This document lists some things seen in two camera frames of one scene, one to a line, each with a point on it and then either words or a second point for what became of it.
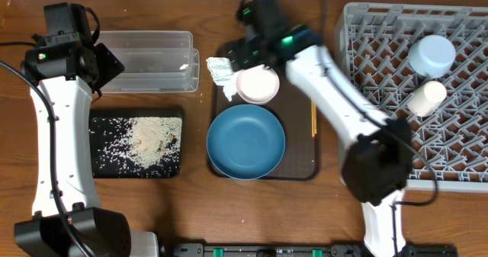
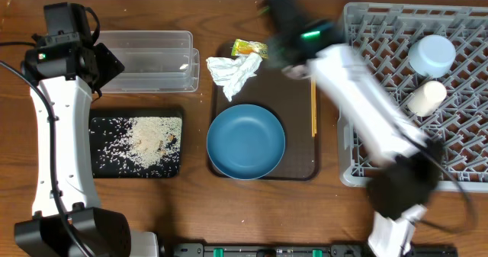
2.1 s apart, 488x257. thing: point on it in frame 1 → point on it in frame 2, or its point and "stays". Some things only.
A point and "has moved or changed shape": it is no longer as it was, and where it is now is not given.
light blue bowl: [431, 56] stays
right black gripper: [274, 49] → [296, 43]
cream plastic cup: [428, 98] stays
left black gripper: [106, 62] stays
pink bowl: [257, 85] has moved or changed shape
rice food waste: [140, 146] stays
